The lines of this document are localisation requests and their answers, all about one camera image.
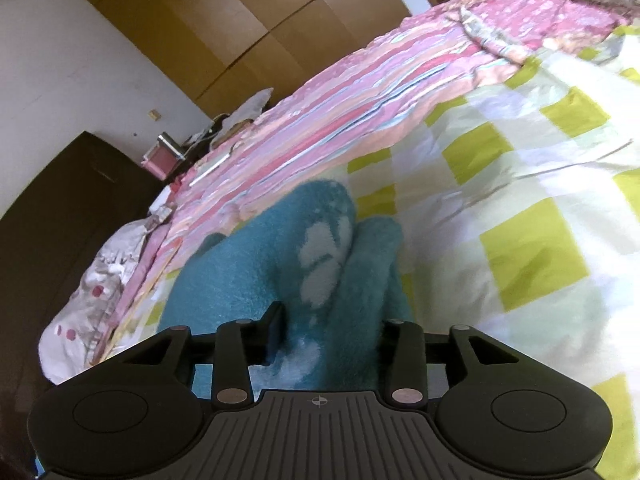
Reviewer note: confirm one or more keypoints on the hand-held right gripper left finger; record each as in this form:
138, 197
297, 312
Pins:
274, 332

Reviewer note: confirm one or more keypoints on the dark wooden headboard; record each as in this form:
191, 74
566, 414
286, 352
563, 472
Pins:
60, 220

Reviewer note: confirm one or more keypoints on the white plastic bag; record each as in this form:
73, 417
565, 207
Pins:
252, 105

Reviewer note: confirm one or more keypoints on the teal fleece flower-print garment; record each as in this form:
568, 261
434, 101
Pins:
250, 270

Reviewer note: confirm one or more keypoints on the wall switch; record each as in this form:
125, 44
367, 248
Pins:
155, 114

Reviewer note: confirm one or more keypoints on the pink box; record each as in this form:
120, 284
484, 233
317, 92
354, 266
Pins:
160, 162

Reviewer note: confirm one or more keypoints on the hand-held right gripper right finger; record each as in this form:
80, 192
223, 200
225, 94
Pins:
402, 355

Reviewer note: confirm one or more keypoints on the white floral pillow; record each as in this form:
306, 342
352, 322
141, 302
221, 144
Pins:
95, 290

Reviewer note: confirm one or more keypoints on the pink striped quilt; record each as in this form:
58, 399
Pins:
325, 120

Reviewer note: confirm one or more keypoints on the wooden wardrobe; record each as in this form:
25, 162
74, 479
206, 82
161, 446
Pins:
240, 20

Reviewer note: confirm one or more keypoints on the pink floral bed cloth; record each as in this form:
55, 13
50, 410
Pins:
540, 15

